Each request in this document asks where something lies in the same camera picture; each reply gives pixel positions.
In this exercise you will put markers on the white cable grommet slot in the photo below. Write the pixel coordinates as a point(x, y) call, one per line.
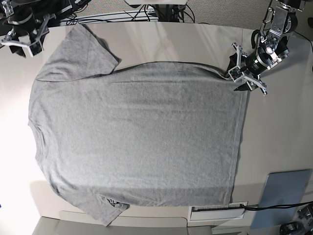
point(216, 212)

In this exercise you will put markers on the grey T-shirt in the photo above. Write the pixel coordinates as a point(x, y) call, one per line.
point(155, 134)

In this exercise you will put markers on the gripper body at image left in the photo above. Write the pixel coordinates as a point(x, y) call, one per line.
point(28, 22)

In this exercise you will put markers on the black device bottom right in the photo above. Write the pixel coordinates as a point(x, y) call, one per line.
point(292, 228)

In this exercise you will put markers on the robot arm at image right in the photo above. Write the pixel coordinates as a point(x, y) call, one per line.
point(269, 46)

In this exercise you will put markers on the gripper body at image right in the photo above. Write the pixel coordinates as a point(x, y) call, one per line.
point(250, 66)

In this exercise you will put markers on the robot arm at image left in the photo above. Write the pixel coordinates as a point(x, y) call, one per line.
point(37, 7)

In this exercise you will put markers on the blue-grey flat panel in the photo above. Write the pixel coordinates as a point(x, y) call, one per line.
point(281, 188)

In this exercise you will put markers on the black central stand with cables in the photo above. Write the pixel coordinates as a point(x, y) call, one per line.
point(171, 13)

